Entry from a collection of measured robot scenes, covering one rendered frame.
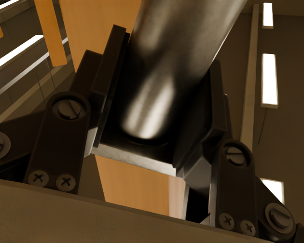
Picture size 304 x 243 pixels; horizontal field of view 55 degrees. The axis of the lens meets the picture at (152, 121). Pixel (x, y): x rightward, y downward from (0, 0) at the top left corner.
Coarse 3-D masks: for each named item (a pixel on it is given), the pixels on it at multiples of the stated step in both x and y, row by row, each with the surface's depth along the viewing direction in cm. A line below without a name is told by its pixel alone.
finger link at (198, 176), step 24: (216, 72) 11; (216, 96) 10; (192, 120) 11; (216, 120) 9; (192, 144) 10; (216, 144) 10; (192, 168) 10; (264, 192) 9; (264, 216) 9; (288, 216) 9
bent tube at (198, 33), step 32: (160, 0) 8; (192, 0) 8; (224, 0) 8; (160, 32) 9; (192, 32) 8; (224, 32) 9; (128, 64) 10; (160, 64) 9; (192, 64) 9; (128, 96) 11; (160, 96) 10; (192, 96) 11; (128, 128) 11; (160, 128) 11; (128, 160) 12; (160, 160) 12
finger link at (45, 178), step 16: (64, 96) 8; (80, 96) 8; (48, 112) 8; (64, 112) 8; (80, 112) 8; (48, 128) 7; (64, 128) 8; (80, 128) 8; (48, 144) 7; (64, 144) 7; (80, 144) 7; (32, 160) 7; (48, 160) 7; (64, 160) 7; (80, 160) 7; (32, 176) 7; (48, 176) 7; (64, 176) 7; (80, 176) 7
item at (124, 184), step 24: (72, 0) 22; (96, 0) 22; (120, 0) 21; (72, 24) 24; (96, 24) 23; (120, 24) 22; (72, 48) 25; (96, 48) 24; (120, 168) 33; (144, 168) 32; (120, 192) 36; (144, 192) 35; (168, 192) 33
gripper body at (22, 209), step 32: (0, 192) 6; (32, 192) 6; (64, 192) 6; (0, 224) 5; (32, 224) 5; (64, 224) 5; (96, 224) 6; (128, 224) 6; (160, 224) 6; (192, 224) 7
